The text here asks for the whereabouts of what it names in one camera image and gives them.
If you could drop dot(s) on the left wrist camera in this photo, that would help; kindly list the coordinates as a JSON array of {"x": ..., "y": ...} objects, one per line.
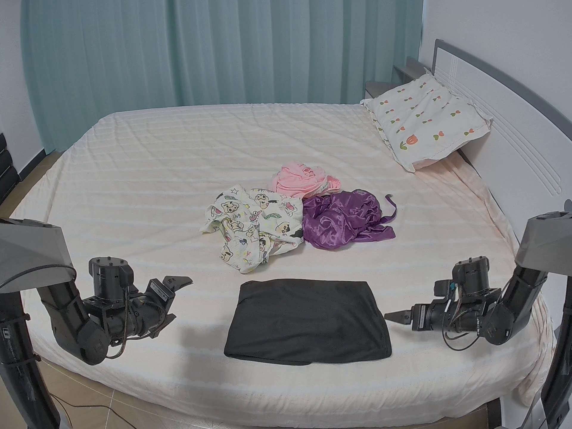
[{"x": 166, "y": 320}]

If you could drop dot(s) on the grey bedside table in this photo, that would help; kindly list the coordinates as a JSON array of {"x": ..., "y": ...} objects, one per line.
[{"x": 380, "y": 88}]

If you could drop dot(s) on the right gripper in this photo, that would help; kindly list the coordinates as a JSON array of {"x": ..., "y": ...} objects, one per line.
[{"x": 429, "y": 316}]

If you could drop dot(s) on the black T-shirt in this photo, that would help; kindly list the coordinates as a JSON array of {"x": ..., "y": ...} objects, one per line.
[{"x": 308, "y": 324}]

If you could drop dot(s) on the purple garment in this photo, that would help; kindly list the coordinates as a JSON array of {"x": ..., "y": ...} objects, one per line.
[{"x": 344, "y": 221}]

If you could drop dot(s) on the bed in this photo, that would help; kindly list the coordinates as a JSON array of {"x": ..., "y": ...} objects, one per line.
[{"x": 178, "y": 172}]

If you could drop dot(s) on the pink garment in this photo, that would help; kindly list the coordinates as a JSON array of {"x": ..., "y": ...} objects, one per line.
[{"x": 297, "y": 181}]

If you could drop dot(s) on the black chest of drawers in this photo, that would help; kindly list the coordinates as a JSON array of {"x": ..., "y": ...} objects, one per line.
[{"x": 6, "y": 168}]

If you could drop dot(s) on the blue-green curtain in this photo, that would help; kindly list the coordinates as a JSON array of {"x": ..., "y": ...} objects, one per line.
[{"x": 134, "y": 38}]

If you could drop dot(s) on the white printed pillow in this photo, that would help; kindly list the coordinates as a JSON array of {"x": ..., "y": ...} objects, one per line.
[{"x": 424, "y": 119}]

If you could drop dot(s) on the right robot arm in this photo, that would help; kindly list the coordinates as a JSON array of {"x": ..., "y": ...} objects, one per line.
[{"x": 536, "y": 248}]

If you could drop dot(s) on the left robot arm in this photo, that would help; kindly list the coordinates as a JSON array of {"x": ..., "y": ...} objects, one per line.
[{"x": 27, "y": 248}]

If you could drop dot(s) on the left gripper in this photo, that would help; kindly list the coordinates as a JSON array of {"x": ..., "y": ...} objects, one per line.
[{"x": 157, "y": 297}]

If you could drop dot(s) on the white printed pyjama top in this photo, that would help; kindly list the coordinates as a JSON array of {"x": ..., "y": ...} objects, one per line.
[{"x": 250, "y": 230}]

